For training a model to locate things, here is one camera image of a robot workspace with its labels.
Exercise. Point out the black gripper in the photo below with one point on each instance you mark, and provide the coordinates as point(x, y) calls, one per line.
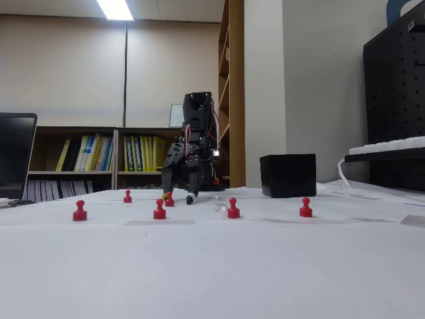
point(178, 156)

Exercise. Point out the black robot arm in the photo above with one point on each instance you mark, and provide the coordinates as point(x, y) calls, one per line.
point(197, 113)

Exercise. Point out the black open box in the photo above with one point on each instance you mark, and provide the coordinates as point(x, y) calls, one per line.
point(289, 176)

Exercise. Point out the wide yellow binder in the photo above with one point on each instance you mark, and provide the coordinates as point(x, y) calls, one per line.
point(159, 151)

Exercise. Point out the low wooden bookshelf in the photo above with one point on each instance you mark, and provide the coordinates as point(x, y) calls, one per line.
point(172, 136)
point(43, 133)

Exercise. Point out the framed white certificate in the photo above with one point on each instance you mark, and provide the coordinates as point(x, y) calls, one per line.
point(176, 116)

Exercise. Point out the light blue book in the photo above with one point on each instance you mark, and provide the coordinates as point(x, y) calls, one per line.
point(107, 154)

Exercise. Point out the yellow green book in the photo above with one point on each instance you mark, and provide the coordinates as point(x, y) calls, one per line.
point(94, 153)

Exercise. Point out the white paper table cover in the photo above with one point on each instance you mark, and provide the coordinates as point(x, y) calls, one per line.
point(212, 266)

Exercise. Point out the white and yellow book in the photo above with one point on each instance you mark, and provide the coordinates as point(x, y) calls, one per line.
point(82, 154)

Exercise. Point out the black book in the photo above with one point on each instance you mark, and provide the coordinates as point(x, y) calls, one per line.
point(71, 157)

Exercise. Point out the slim yellow book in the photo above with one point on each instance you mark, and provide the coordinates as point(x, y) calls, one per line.
point(63, 155)

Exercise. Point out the black vertical pole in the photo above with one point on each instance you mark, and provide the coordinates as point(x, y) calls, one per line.
point(125, 73)

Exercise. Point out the tall wooden bookshelf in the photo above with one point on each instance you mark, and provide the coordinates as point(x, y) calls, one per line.
point(236, 66)

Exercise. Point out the laptop with dark screen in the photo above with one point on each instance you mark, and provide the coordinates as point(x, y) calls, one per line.
point(15, 156)

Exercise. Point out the ceiling light panel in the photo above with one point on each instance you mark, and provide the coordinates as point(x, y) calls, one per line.
point(115, 9)

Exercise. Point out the white power strip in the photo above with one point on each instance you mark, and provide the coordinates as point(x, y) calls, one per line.
point(388, 145)

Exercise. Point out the black pegboard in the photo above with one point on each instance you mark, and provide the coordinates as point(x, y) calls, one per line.
point(395, 99)

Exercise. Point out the blue chair back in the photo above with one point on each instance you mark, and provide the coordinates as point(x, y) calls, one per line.
point(393, 10)

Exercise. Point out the black shelf rail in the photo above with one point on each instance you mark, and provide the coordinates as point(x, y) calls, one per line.
point(382, 158)

